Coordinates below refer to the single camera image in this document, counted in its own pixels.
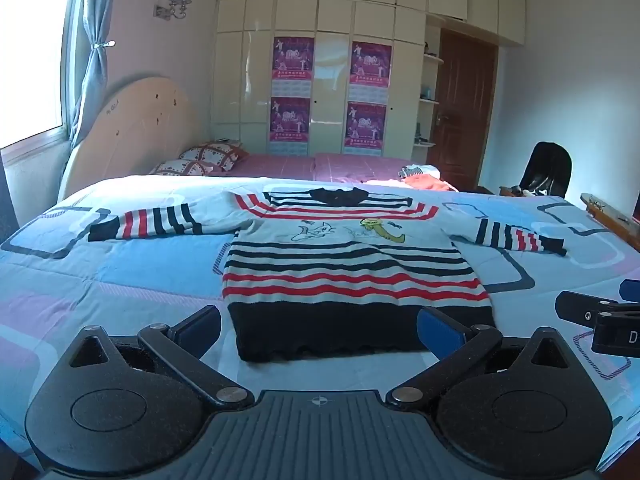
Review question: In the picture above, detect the black white striped cloth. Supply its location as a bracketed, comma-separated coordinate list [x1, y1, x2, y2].
[398, 164, 441, 181]

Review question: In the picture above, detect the orange garment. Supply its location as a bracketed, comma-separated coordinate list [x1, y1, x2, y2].
[402, 174, 459, 193]

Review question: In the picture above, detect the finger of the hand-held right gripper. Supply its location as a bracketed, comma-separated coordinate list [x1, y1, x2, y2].
[555, 280, 640, 324]

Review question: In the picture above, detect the pink bed sheet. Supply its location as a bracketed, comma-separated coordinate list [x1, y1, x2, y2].
[220, 152, 453, 192]

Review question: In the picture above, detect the beige wooden headboard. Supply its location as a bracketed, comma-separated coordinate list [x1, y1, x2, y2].
[57, 76, 203, 203]

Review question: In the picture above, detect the cream wardrobe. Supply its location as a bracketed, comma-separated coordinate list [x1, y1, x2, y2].
[210, 0, 528, 161]

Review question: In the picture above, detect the striped cartoon sweater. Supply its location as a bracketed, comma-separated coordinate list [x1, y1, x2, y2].
[88, 186, 568, 363]

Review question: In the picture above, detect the brown wooden door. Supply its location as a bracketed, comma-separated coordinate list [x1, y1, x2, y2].
[434, 27, 499, 191]

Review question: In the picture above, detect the open corner shelf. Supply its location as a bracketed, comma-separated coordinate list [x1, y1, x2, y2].
[412, 40, 445, 150]

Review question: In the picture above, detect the red checked pillow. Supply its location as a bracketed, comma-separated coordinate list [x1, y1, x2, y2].
[179, 141, 249, 174]
[148, 159, 202, 177]

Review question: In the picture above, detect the pink wall poster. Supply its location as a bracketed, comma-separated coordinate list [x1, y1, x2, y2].
[272, 36, 316, 97]
[349, 41, 392, 103]
[343, 102, 387, 157]
[270, 96, 311, 156]

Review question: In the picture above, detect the wooden board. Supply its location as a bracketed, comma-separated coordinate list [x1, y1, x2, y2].
[580, 192, 640, 252]

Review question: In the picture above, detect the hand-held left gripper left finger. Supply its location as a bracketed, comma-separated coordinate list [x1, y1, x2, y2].
[67, 305, 255, 409]

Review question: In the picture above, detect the black chair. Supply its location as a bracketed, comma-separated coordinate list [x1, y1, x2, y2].
[519, 141, 572, 200]

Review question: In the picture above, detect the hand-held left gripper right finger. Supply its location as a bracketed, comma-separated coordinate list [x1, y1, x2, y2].
[386, 306, 576, 409]

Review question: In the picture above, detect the blue patterned bed blanket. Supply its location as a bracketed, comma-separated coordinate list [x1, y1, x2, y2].
[0, 175, 640, 473]

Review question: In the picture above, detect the window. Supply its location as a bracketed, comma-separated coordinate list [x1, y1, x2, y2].
[0, 0, 76, 152]

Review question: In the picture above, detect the blue curtain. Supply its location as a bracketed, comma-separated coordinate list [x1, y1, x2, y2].
[62, 0, 117, 131]

